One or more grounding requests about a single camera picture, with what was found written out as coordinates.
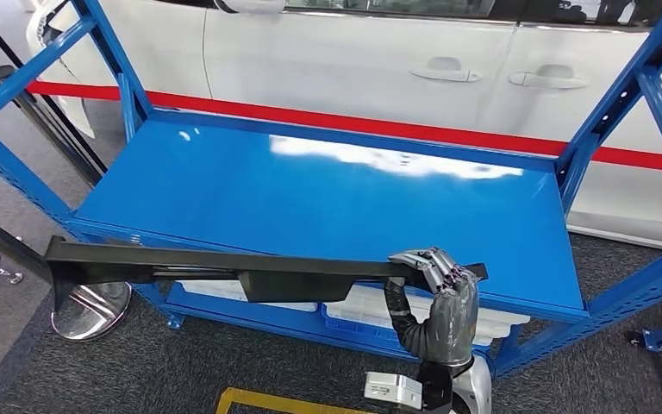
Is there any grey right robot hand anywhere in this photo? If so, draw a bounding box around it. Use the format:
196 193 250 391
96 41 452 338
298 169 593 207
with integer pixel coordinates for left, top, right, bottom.
384 247 481 367

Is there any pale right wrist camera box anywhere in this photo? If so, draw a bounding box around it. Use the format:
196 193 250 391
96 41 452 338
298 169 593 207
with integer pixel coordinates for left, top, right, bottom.
363 371 423 411

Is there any white car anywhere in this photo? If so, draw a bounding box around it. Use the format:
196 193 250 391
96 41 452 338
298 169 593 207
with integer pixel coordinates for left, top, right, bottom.
25 0 662 249

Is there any red barrier belt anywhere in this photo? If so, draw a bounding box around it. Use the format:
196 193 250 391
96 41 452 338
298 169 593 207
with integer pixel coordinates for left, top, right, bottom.
27 79 662 173

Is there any yellow floor tape square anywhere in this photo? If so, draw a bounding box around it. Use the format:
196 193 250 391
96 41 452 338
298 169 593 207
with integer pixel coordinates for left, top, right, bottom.
215 387 378 414

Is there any blue metal shelf rack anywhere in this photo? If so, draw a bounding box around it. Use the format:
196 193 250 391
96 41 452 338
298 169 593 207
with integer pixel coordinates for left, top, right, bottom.
0 0 662 381

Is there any chrome stanchion with round base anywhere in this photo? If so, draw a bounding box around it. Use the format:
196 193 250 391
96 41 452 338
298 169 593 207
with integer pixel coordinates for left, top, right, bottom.
0 205 132 342

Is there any black plastic plate frame part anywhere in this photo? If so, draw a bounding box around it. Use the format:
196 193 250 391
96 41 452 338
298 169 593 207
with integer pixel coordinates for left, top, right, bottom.
44 235 489 312

